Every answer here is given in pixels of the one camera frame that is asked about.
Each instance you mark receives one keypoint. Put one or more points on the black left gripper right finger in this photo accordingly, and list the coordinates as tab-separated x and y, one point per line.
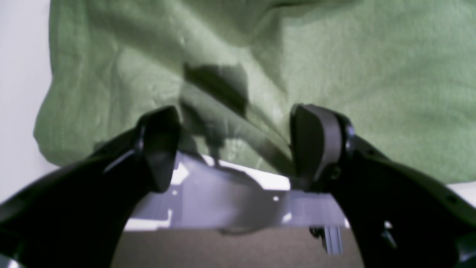
400	217

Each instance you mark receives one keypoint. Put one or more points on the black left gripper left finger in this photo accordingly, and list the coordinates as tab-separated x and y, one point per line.
74	217

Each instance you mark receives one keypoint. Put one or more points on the green T-shirt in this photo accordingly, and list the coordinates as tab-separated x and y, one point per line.
403	71

